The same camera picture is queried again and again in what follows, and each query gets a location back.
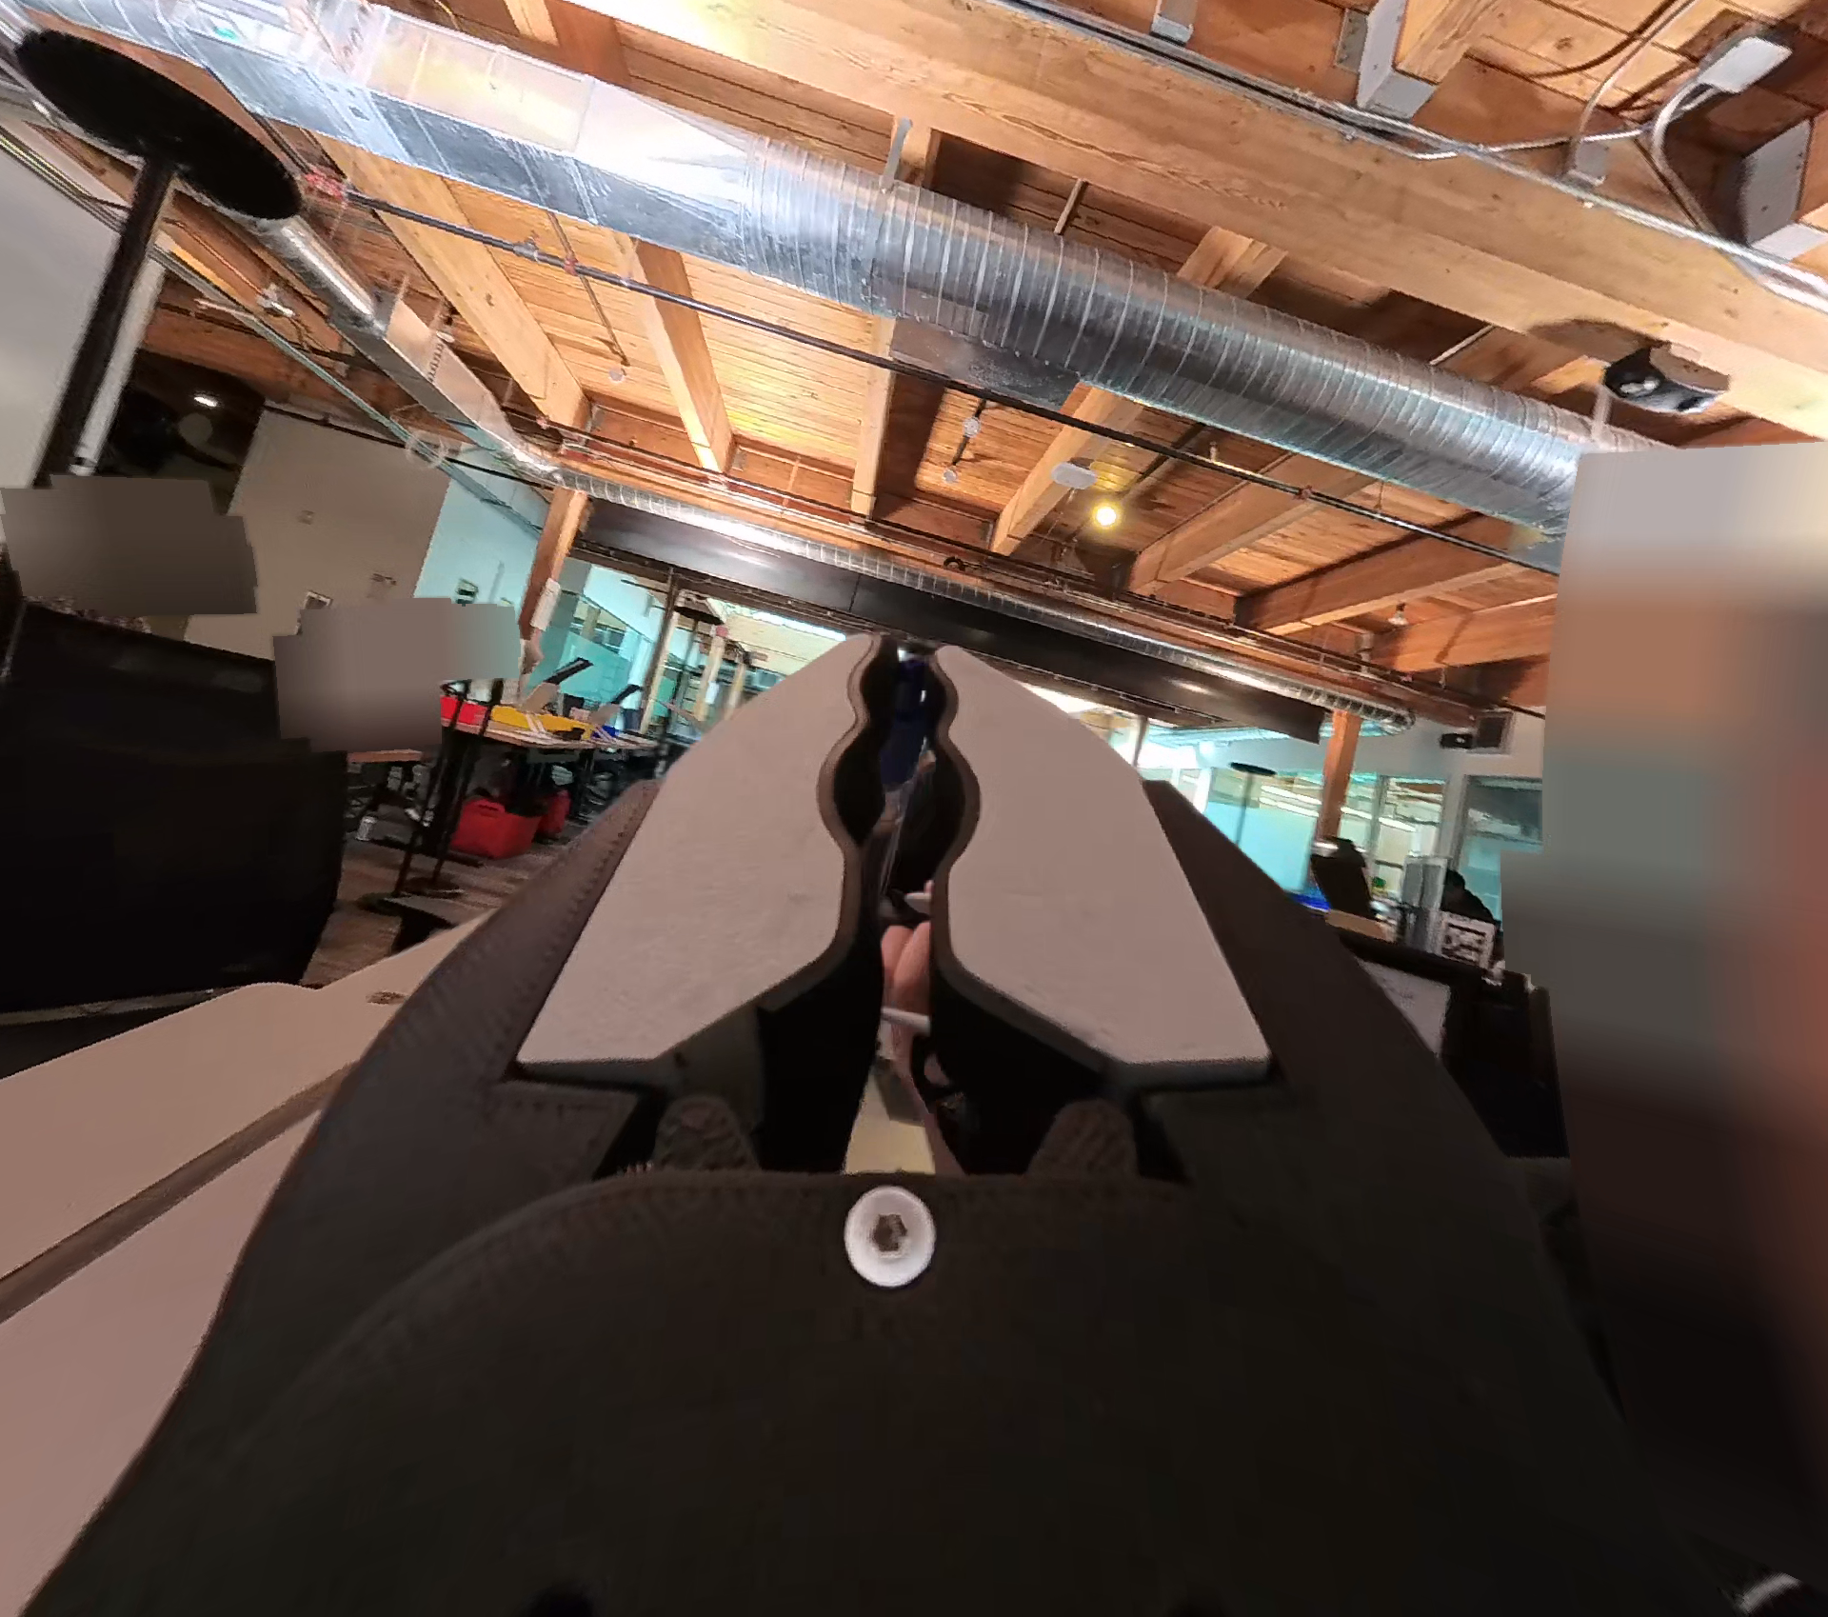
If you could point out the wide silver ventilation duct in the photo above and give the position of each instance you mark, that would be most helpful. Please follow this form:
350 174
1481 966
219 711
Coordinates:
1144 332

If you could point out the cluttered work table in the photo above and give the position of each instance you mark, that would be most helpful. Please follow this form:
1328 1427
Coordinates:
555 734

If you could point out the black floor lamp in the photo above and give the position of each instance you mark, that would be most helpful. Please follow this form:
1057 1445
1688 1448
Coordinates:
156 125

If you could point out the blue pen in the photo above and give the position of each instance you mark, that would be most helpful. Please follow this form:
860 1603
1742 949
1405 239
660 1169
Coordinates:
913 717

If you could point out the red storage bin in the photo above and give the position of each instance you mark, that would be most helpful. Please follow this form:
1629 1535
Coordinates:
494 828

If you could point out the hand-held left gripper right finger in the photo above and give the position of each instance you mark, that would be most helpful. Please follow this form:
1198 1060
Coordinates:
1070 903

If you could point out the slim silver ventilation duct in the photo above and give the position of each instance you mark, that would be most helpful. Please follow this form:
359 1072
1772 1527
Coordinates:
687 500

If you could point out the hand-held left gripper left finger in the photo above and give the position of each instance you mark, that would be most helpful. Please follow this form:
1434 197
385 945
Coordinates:
714 903

